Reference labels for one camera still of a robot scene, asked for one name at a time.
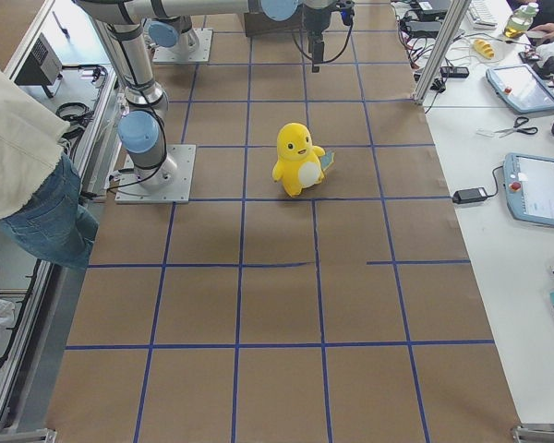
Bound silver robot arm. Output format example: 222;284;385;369
146;16;199;54
77;1;336;108

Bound person in jeans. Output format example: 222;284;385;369
0;69;99;269

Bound yellow drink bottle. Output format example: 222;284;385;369
502;2;539;39

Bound blue teach pendant near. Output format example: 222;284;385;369
503;152;554;227

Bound yellow plush dinosaur toy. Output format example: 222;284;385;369
271;123;334;198

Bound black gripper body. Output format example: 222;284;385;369
302;5;329;42

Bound black scissors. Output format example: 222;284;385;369
495;116;538;138

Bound blue teach pendant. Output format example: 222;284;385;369
503;152;554;227
486;64;554;114

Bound black power adapter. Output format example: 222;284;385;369
452;187;488;205

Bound blue teach pendant far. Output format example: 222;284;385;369
486;64;554;114

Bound aluminium frame post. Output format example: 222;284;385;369
413;0;471;105

